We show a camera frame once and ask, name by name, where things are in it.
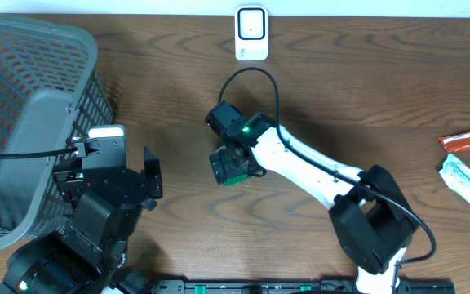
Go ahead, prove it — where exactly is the red chocolate bar wrapper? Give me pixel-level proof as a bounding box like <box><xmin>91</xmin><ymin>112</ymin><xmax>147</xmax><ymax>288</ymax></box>
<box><xmin>438</xmin><ymin>131</ymin><xmax>470</xmax><ymax>154</ymax></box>

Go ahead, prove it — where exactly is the teal tissue packet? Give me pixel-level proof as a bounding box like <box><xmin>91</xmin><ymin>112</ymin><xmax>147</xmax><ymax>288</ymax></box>
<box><xmin>439</xmin><ymin>154</ymin><xmax>470</xmax><ymax>204</ymax></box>

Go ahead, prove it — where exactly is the white bottle green cap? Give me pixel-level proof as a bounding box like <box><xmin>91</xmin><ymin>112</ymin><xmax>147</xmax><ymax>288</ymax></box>
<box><xmin>224</xmin><ymin>174</ymin><xmax>248</xmax><ymax>186</ymax></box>

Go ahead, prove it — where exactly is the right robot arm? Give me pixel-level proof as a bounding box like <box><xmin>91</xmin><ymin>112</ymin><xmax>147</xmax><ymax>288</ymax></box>
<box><xmin>205</xmin><ymin>112</ymin><xmax>421</xmax><ymax>293</ymax></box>

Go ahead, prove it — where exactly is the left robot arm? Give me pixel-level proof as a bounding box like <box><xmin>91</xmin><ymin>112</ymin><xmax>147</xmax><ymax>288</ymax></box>
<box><xmin>0</xmin><ymin>137</ymin><xmax>162</xmax><ymax>294</ymax></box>

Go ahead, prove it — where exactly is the white barcode scanner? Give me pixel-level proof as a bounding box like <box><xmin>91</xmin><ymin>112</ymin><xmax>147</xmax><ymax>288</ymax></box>
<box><xmin>234</xmin><ymin>5</ymin><xmax>269</xmax><ymax>61</ymax></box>

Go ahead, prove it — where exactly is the grey plastic shopping basket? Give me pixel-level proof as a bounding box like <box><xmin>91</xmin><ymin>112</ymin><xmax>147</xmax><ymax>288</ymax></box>
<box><xmin>0</xmin><ymin>14</ymin><xmax>113</xmax><ymax>249</ymax></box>

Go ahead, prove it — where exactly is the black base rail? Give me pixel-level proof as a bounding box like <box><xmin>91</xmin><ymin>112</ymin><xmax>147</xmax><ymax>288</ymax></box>
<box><xmin>150</xmin><ymin>276</ymin><xmax>456</xmax><ymax>294</ymax></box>

